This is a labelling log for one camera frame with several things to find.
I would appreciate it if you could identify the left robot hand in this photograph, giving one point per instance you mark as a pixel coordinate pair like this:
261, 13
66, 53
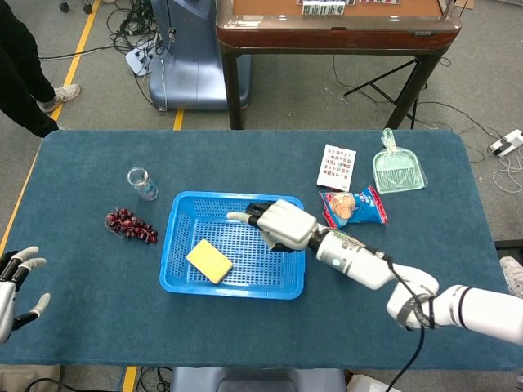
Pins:
6, 294

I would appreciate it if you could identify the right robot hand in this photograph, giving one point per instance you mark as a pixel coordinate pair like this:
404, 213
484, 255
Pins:
288, 224

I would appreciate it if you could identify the yellow sponge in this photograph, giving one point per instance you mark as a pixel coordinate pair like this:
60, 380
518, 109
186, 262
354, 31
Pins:
209, 261

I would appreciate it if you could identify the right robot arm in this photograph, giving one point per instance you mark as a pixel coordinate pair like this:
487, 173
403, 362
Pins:
367, 269

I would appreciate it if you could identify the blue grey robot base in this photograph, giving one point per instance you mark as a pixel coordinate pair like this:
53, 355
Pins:
192, 73

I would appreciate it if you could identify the blue plastic basket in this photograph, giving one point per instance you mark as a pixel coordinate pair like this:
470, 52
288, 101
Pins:
175, 261

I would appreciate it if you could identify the blue red cookie bag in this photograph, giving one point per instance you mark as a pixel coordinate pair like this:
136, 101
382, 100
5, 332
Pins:
359, 208

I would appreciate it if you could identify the white printed card box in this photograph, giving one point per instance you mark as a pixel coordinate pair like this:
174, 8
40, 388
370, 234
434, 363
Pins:
337, 167

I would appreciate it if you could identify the blue table cloth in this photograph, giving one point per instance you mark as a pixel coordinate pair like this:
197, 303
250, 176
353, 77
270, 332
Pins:
261, 326

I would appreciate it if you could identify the green dustpan brush set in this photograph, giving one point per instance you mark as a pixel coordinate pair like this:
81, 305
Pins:
398, 173

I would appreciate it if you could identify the red grape bunch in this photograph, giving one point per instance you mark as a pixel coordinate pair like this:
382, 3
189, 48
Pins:
128, 226

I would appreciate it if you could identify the clear glass jar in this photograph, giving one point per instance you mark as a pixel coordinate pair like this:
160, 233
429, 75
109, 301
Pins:
144, 185

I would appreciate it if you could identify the grey blue robot chassis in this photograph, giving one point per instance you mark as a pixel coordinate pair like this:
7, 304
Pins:
257, 379

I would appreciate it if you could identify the brown mahjong table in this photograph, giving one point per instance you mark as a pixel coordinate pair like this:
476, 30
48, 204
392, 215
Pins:
339, 36

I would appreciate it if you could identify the white sneaker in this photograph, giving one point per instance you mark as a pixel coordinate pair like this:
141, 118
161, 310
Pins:
61, 96
512, 273

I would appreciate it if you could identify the mahjong tile row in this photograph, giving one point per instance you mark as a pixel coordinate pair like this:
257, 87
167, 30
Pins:
323, 9

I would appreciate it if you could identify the white power strip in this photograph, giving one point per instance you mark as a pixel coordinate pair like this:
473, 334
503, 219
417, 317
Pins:
139, 59
508, 143

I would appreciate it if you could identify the person in black trousers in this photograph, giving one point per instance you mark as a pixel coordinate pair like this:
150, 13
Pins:
20, 69

